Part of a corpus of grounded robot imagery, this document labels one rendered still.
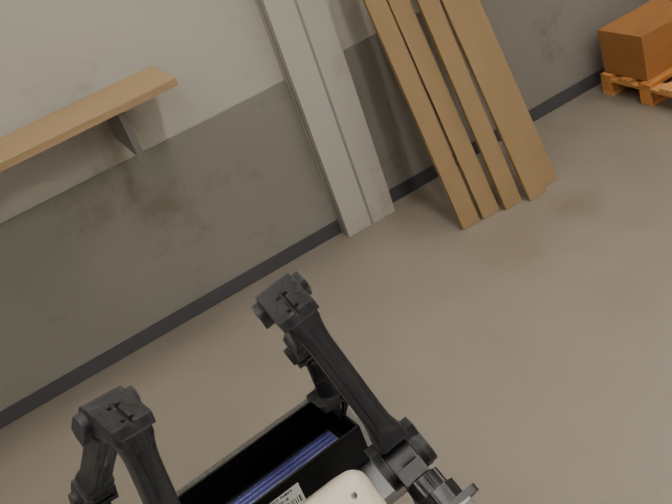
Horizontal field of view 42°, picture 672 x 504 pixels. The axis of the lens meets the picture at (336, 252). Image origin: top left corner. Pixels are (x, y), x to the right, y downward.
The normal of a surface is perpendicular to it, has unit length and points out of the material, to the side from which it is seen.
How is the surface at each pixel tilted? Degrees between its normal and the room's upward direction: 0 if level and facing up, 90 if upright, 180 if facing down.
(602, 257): 0
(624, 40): 90
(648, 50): 90
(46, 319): 90
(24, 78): 90
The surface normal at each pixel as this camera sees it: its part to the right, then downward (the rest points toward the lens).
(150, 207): 0.47, 0.33
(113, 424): -0.10, -0.87
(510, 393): -0.31, -0.81
